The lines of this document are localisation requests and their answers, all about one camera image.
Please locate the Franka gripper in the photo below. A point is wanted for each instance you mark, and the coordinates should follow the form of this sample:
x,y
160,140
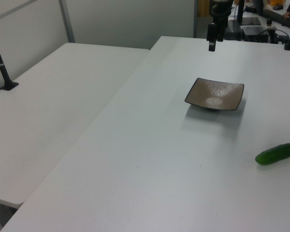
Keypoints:
x,y
221,10

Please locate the grey partition frame post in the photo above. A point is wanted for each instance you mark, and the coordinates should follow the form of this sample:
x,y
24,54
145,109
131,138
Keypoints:
x,y
67,21

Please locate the square brown ceramic plate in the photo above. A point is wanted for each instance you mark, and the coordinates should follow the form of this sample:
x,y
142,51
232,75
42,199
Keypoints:
x,y
215,95

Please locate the black camera stand white band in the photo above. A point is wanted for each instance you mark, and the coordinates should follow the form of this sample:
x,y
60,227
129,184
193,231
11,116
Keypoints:
x,y
1,65

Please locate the black vertical monitor pole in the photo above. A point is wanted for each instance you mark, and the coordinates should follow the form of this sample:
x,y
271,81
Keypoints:
x,y
240,12

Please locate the green cucumber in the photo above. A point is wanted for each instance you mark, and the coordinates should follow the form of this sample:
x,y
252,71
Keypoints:
x,y
276,153

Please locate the black electronics box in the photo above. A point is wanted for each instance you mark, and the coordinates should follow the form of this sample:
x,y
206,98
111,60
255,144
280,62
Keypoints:
x,y
234,30

